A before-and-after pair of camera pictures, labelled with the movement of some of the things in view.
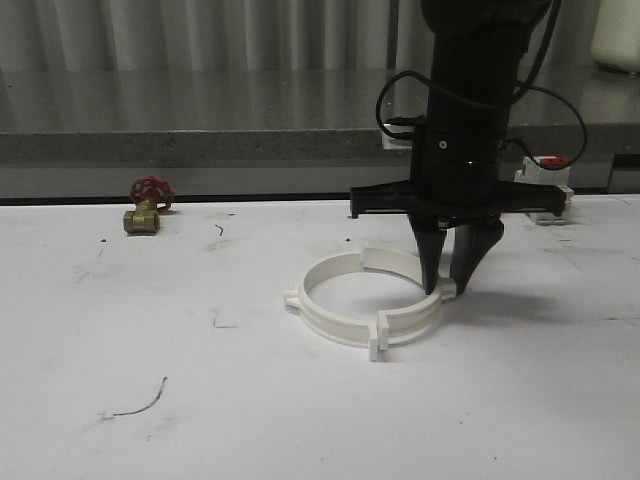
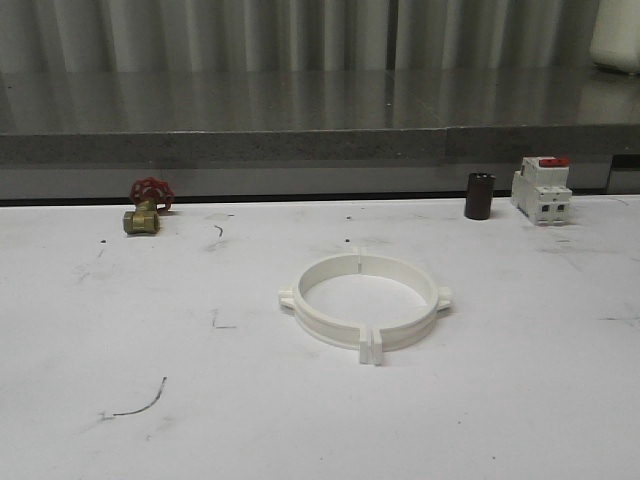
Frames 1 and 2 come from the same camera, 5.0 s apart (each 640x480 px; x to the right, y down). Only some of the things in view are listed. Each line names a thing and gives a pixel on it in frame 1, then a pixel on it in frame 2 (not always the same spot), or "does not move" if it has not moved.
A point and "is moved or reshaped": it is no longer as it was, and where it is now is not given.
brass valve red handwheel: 150,195 does not move
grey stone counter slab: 285,115 does not move
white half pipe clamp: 404,323 is moved or reshaped
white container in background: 615,40 does not move
